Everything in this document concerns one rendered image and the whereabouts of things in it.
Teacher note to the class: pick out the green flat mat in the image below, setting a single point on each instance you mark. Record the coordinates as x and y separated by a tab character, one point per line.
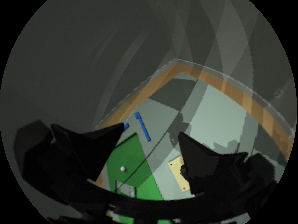
137	172

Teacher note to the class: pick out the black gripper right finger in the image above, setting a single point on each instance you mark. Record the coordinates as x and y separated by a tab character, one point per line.
202	164

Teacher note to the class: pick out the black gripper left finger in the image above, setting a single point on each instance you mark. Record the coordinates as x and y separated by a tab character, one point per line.
92	149

